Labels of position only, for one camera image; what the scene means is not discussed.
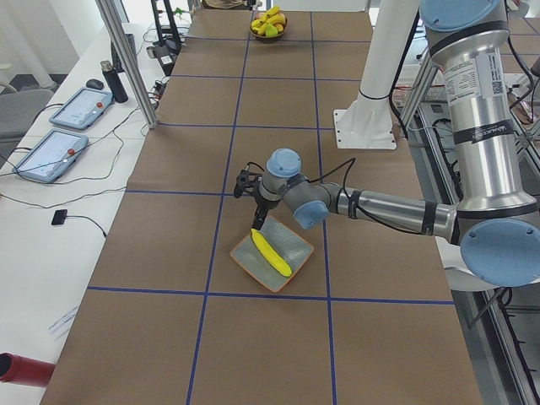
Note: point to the brown woven wicker basket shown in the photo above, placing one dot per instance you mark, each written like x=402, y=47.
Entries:
x=269, y=29

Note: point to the small black phone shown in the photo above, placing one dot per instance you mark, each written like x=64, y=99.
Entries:
x=59, y=217

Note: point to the black computer mouse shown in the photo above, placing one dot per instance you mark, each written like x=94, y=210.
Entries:
x=94, y=84

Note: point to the far blue teach pendant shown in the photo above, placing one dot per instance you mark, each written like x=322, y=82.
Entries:
x=82, y=109

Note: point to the yellow banana with brown marks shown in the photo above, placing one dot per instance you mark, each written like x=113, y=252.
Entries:
x=265, y=16

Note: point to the grey square plate orange rim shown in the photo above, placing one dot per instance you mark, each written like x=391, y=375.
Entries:
x=290, y=246

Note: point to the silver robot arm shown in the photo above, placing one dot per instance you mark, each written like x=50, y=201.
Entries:
x=496, y=223

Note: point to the near blue teach pendant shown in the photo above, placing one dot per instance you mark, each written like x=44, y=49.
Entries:
x=52, y=156

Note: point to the black water bottle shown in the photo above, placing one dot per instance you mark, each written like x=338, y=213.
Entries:
x=114, y=82

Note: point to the plain yellow banana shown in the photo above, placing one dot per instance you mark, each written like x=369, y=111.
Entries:
x=269, y=254

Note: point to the brown paper table cover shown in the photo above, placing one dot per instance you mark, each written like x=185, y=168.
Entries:
x=170, y=318

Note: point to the grey aluminium frame post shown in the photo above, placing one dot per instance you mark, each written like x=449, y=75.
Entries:
x=113, y=24

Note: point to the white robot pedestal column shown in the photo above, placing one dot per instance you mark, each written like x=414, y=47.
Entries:
x=394, y=23

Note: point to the red cylinder bottle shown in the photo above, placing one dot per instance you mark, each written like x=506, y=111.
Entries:
x=25, y=371

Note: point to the blue teach pendant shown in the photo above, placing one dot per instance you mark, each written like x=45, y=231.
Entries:
x=52, y=156
x=82, y=109

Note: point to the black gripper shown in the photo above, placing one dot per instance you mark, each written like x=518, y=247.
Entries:
x=262, y=204

